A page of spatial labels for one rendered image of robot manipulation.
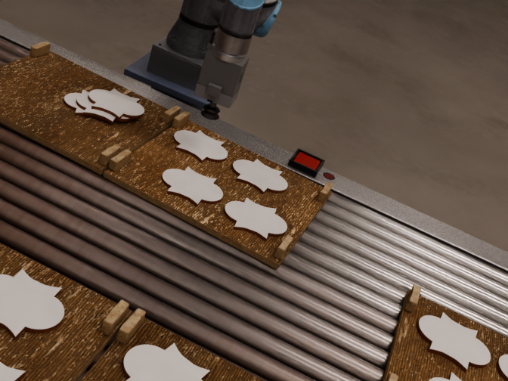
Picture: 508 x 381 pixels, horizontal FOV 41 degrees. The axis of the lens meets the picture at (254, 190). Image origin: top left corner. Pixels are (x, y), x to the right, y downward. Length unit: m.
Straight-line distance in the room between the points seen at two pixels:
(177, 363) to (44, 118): 0.72
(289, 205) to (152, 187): 0.31
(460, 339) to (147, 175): 0.71
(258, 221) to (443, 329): 0.42
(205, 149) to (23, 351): 0.72
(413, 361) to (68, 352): 0.60
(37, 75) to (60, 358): 0.87
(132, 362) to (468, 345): 0.64
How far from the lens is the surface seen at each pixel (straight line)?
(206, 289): 1.25
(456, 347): 1.35
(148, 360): 1.07
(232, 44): 1.46
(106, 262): 1.25
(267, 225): 1.41
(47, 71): 1.78
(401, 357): 1.28
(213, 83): 1.50
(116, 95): 1.68
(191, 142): 1.60
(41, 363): 1.05
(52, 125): 1.56
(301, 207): 1.53
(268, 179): 1.56
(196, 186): 1.46
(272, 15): 1.96
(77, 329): 1.10
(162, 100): 1.81
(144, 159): 1.51
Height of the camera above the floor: 1.74
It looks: 32 degrees down
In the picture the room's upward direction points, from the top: 20 degrees clockwise
